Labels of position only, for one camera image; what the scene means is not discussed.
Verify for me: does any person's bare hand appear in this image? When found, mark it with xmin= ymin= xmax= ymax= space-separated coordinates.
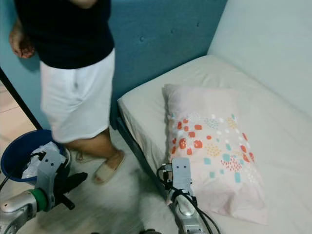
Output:
xmin=9 ymin=19 xmax=36 ymax=59

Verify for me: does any beige slipper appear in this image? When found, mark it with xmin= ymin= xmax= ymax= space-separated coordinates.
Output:
xmin=94 ymin=150 xmax=125 ymax=185

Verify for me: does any white plastic rubbish bag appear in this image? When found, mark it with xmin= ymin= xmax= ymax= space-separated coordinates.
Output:
xmin=22 ymin=141 xmax=61 ymax=178

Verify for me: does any pink dotted pillow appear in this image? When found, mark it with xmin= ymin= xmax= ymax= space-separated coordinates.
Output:
xmin=163 ymin=84 xmax=269 ymax=226

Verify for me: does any robot right leg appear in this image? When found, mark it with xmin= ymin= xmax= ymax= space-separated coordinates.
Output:
xmin=139 ymin=228 xmax=164 ymax=234

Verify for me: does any blue plastic bucket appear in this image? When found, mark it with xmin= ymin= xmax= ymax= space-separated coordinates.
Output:
xmin=1 ymin=129 xmax=64 ymax=183

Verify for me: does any cream bed mattress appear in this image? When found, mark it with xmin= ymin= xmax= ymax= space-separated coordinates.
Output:
xmin=117 ymin=55 xmax=312 ymax=234

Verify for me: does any blue padded headboard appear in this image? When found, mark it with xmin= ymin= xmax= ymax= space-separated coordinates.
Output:
xmin=110 ymin=0 xmax=229 ymax=105

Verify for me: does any person in white shorts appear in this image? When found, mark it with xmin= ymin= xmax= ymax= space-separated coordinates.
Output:
xmin=12 ymin=0 xmax=125 ymax=171

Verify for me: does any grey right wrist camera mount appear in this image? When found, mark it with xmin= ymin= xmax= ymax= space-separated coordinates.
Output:
xmin=172 ymin=158 xmax=192 ymax=193

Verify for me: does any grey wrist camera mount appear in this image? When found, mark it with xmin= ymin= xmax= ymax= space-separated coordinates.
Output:
xmin=172 ymin=158 xmax=192 ymax=193
xmin=35 ymin=150 xmax=66 ymax=195

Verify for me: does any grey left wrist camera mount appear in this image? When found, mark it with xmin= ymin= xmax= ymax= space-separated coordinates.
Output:
xmin=35 ymin=150 xmax=66 ymax=195

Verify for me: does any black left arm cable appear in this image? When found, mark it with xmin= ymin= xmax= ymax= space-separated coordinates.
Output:
xmin=0 ymin=152 xmax=45 ymax=191

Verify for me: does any dark bed frame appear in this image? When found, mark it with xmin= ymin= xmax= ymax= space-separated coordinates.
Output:
xmin=113 ymin=117 xmax=171 ymax=198

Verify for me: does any black door frame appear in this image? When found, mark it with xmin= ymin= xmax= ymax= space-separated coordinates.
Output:
xmin=0 ymin=68 xmax=42 ymax=131

